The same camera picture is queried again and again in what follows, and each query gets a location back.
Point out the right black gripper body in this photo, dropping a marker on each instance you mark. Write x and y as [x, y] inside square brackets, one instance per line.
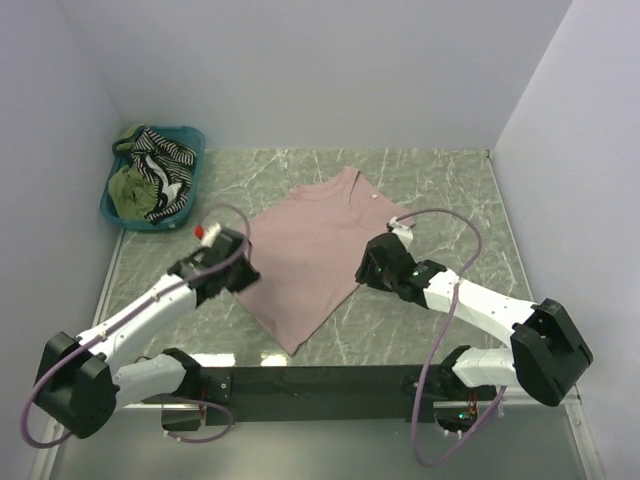
[373, 276]

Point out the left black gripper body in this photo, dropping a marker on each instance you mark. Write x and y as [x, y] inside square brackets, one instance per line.
[240, 275]

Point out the pink tank top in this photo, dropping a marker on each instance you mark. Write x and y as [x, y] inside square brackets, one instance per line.
[307, 249]

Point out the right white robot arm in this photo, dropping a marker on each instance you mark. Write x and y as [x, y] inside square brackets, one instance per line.
[542, 350]

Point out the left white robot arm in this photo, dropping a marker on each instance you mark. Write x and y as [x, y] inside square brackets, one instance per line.
[83, 380]

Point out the black white striped tank top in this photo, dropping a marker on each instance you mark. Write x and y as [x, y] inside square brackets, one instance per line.
[169, 165]

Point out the green tank top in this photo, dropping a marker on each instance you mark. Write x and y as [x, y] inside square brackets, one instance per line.
[132, 194]

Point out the teal plastic basket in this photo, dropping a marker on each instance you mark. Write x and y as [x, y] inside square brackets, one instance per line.
[188, 136]

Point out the black base beam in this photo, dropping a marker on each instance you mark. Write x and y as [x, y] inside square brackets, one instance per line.
[305, 393]

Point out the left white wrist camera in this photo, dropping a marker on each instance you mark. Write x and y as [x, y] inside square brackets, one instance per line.
[207, 235]

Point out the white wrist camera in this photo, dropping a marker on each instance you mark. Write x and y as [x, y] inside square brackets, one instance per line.
[403, 233]
[207, 235]

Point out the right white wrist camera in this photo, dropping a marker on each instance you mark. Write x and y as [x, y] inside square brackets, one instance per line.
[403, 233]

